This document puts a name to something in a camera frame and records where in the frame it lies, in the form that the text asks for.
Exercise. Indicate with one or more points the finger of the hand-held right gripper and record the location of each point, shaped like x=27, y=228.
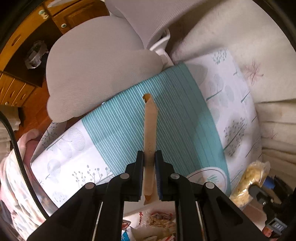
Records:
x=255, y=192
x=269, y=182

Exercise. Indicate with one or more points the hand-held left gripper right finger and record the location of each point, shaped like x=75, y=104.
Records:
x=159, y=183

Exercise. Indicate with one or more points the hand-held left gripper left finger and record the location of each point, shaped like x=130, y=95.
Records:
x=138, y=183

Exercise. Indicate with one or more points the pale cookie packet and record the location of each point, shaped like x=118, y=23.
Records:
x=242, y=185

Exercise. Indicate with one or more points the clear bag of pale puffs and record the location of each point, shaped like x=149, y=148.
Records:
x=159, y=220

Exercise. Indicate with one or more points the dark red star packet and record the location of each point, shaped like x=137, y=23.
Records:
x=126, y=225

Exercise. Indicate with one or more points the beige paper packet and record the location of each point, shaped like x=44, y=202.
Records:
x=150, y=129

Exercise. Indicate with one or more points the blue white snack packet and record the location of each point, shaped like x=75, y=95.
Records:
x=124, y=236

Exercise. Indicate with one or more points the person's right hand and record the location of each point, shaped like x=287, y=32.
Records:
x=269, y=232

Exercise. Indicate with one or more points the tree print tablecloth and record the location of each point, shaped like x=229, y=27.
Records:
x=175, y=111

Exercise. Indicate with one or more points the grey office chair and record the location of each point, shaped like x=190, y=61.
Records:
x=97, y=67

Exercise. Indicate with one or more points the floral blanket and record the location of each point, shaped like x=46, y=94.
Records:
x=13, y=190

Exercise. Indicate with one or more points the cream leaf print curtain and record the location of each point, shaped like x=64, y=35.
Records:
x=242, y=30

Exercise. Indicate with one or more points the grey plastic trash bag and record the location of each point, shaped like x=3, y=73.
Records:
x=34, y=55

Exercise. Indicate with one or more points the wooden desk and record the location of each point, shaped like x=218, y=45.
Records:
x=18, y=34

